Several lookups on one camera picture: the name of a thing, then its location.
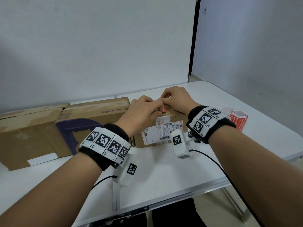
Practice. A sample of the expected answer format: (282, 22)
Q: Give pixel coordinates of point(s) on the person's left hand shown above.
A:
(139, 113)

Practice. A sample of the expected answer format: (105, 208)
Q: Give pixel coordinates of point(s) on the person's right hand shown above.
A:
(180, 99)

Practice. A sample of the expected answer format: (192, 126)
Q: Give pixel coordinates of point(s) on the small cardboard box shipping sticker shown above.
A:
(174, 115)

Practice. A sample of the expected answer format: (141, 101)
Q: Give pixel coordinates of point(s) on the red label sticker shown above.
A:
(164, 109)

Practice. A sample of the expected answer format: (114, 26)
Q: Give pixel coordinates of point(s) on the roll of red labels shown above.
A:
(238, 120)

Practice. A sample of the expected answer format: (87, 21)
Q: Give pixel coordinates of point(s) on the plain brown cardboard box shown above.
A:
(28, 139)

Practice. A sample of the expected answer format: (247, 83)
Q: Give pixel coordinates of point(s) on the person's right forearm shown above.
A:
(260, 174)

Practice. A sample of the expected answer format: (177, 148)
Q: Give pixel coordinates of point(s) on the person's left forearm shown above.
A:
(47, 198)

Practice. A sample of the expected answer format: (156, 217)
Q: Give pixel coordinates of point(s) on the black left wristband marker tiles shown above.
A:
(104, 140)

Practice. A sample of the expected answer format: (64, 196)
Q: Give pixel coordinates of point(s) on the grey metal table leg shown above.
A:
(233, 202)

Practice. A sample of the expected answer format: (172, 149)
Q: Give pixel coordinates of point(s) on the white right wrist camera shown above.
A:
(180, 144)

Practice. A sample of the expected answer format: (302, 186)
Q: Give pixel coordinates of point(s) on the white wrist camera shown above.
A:
(180, 144)
(127, 172)

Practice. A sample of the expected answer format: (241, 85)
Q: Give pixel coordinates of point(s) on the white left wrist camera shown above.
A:
(127, 172)

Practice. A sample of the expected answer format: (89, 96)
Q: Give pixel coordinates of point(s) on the dark door frame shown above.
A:
(194, 33)

